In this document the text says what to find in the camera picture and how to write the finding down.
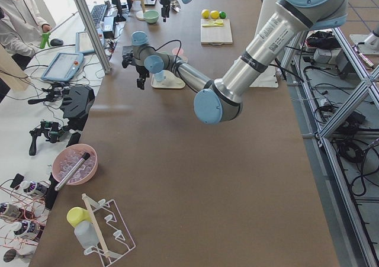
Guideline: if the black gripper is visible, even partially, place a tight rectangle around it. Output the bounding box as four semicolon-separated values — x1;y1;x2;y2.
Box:
160;0;171;17
121;51;150;90

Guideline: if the light blue plastic cup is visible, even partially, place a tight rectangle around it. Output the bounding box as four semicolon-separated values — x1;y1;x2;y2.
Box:
155;70;165;82

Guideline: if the pink plastic cup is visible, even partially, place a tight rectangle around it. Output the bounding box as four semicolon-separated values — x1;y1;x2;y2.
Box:
172;47;184;60

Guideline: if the cream rabbit print tray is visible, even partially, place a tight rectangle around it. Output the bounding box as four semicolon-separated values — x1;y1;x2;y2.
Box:
151;70;185;89

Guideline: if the green bowl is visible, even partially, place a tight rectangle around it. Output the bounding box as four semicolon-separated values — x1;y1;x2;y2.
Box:
143;10;160;24

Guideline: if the wooden stand with base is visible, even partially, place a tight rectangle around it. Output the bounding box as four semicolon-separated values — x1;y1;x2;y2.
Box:
135;0;146;21

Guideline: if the whole yellow lemon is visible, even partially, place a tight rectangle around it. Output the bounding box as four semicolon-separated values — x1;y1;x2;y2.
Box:
201;9;210;19

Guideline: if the yellow plastic knife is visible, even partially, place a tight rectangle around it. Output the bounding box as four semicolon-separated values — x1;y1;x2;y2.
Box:
201;21;224;27

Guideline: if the green lime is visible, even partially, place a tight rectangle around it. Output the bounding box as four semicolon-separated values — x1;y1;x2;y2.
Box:
219;11;227;19

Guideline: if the wooden cutting board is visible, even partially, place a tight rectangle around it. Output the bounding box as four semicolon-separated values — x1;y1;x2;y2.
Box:
200;19;233;45

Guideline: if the black keyboard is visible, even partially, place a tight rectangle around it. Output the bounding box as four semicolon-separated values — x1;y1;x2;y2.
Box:
90;4;108;28

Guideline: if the blue teach pendant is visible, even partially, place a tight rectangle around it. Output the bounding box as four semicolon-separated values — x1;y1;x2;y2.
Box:
41;53;83;82

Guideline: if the metal tube tool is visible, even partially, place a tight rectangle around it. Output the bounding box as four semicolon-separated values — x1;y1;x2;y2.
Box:
54;152;91;191

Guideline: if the pink bowl with ice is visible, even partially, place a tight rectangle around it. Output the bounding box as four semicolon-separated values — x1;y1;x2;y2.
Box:
52;144;98;186

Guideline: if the person in white hoodie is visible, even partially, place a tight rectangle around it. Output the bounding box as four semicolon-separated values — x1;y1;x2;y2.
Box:
0;0;52;102

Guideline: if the yellow cup on rack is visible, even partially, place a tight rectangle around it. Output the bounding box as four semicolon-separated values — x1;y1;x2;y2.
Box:
66;207;91;227

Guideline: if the grey cup on rack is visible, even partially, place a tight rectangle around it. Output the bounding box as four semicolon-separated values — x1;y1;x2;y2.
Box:
74;220;99;249

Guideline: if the white wire cup rack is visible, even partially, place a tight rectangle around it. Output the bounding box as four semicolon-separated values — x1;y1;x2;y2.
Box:
82;194;136;266

